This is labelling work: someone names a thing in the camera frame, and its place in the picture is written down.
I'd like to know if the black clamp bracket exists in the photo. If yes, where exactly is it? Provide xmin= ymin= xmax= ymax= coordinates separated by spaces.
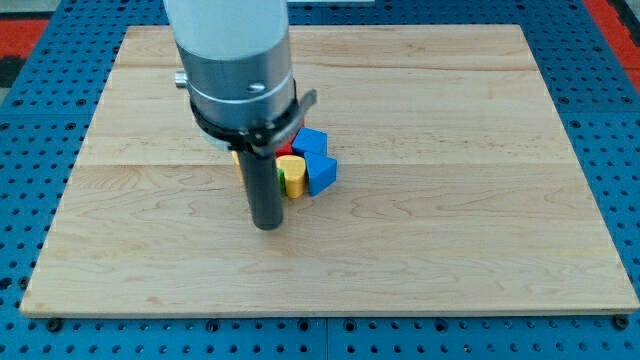
xmin=190 ymin=89 xmax=317 ymax=156

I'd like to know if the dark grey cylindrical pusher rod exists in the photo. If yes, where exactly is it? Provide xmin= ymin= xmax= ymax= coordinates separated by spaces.
xmin=238 ymin=152 xmax=283 ymax=231

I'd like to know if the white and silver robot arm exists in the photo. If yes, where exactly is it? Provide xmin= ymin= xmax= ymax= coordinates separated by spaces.
xmin=164 ymin=0 xmax=317 ymax=230

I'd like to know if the blue cube block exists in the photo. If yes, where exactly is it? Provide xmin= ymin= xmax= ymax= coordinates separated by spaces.
xmin=292 ymin=127 xmax=328 ymax=156

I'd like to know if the blue triangle block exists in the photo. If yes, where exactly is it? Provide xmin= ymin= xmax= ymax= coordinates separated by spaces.
xmin=304 ymin=152 xmax=338 ymax=196

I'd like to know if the green block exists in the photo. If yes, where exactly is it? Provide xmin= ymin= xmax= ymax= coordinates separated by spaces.
xmin=277 ymin=168 xmax=287 ymax=195

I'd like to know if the red block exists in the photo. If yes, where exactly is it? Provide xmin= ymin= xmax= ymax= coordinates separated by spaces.
xmin=276 ymin=120 xmax=305 ymax=157

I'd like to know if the yellow block behind rod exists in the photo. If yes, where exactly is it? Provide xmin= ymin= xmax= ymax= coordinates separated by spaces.
xmin=231 ymin=151 xmax=244 ymax=183

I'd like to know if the yellow heart block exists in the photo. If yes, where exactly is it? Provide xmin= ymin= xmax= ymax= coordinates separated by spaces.
xmin=276 ymin=155 xmax=307 ymax=199

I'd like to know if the wooden board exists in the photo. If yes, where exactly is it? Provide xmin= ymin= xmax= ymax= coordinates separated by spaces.
xmin=21 ymin=25 xmax=639 ymax=318

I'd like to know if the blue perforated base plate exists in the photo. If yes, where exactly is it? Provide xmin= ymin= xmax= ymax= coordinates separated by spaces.
xmin=1 ymin=1 xmax=639 ymax=359

